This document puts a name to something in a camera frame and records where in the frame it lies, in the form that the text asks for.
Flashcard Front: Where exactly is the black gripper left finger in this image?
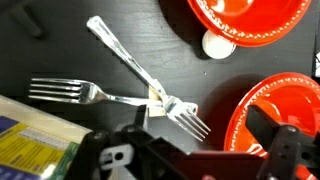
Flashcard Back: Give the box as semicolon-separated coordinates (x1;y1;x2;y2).
64;104;188;180

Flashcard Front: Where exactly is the small checkered tag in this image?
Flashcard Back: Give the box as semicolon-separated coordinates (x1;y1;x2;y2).
313;51;320;78

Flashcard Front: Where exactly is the white round lid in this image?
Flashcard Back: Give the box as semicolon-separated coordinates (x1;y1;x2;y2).
201;29;237;60

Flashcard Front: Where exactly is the silver fork with white tape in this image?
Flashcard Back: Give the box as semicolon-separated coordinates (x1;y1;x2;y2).
28;78;200;118

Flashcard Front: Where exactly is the red plastic bowl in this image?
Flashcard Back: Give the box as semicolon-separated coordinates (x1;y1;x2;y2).
186;0;313;48
223;72;320;180

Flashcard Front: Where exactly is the plain silver fork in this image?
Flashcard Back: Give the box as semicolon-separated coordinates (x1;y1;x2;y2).
85;15;212;143

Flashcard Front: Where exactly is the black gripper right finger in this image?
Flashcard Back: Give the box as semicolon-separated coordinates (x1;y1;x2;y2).
246;104;320;180

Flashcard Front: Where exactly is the wooden shape sorter cube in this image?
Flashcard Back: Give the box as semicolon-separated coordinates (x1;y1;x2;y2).
0;94;93;180

